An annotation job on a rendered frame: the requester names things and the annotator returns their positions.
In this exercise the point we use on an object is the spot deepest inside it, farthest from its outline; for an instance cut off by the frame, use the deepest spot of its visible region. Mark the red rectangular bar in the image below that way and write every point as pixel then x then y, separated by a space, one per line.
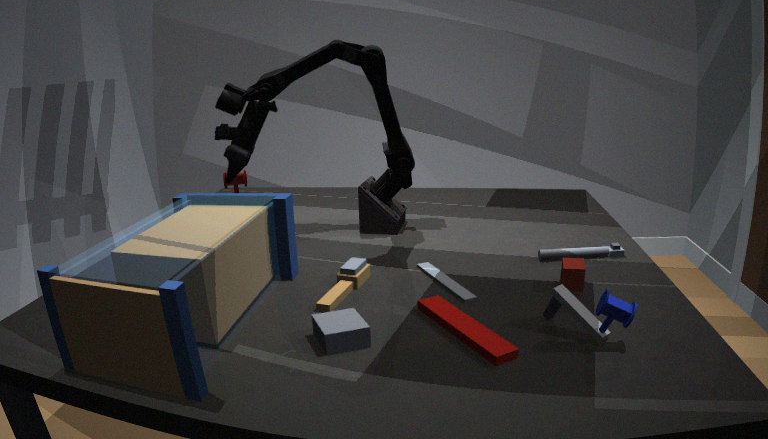
pixel 476 336

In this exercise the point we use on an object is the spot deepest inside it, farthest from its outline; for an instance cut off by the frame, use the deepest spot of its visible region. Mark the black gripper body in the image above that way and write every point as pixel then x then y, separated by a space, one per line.
pixel 242 151

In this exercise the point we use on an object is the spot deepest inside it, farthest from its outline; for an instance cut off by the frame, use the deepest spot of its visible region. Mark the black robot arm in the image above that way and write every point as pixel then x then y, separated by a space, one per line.
pixel 398 153

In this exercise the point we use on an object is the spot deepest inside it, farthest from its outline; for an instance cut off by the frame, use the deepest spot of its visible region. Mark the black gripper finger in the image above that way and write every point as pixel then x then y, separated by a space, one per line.
pixel 234 168

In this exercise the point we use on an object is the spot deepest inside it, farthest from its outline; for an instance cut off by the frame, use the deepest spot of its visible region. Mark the clear-panelled rack with blue uprights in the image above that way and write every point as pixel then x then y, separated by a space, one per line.
pixel 156 304

